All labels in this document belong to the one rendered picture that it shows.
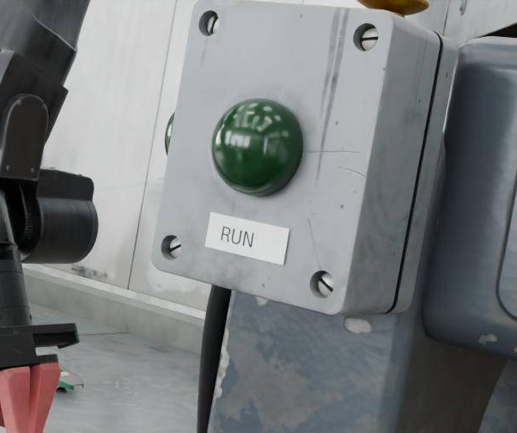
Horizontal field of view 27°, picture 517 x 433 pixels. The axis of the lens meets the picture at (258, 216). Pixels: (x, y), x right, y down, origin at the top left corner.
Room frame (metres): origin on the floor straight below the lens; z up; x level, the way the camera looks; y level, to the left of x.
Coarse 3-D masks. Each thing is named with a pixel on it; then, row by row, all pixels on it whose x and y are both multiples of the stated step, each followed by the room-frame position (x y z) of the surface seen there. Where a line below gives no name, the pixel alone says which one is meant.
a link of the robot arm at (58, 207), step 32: (32, 96) 0.70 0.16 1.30; (0, 128) 0.69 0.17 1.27; (32, 128) 0.70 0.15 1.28; (0, 160) 0.68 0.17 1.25; (32, 160) 0.71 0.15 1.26; (32, 192) 0.75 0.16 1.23; (64, 192) 0.77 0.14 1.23; (64, 224) 0.76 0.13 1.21; (96, 224) 0.79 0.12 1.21; (32, 256) 0.75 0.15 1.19; (64, 256) 0.77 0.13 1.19
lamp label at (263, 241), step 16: (224, 224) 0.34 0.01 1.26; (240, 224) 0.33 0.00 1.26; (256, 224) 0.33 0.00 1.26; (208, 240) 0.34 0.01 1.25; (224, 240) 0.33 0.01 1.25; (240, 240) 0.33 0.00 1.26; (256, 240) 0.33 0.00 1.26; (272, 240) 0.32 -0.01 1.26; (256, 256) 0.33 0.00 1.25; (272, 256) 0.32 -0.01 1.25
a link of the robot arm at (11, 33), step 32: (0, 0) 0.71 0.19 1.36; (32, 0) 0.70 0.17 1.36; (64, 0) 0.72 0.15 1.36; (0, 32) 0.70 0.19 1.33; (32, 32) 0.70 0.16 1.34; (64, 32) 0.72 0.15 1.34; (0, 64) 0.69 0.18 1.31; (32, 64) 0.70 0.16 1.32; (64, 64) 0.73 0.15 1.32; (0, 96) 0.68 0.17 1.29; (64, 96) 0.73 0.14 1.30
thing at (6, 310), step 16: (16, 256) 0.71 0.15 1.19; (0, 272) 0.69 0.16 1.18; (16, 272) 0.70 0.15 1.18; (0, 288) 0.69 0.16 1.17; (16, 288) 0.70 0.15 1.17; (0, 304) 0.68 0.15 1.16; (16, 304) 0.69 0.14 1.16; (0, 320) 0.68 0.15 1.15; (16, 320) 0.69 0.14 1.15; (32, 320) 0.70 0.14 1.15; (48, 336) 0.71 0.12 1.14; (64, 336) 0.72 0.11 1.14
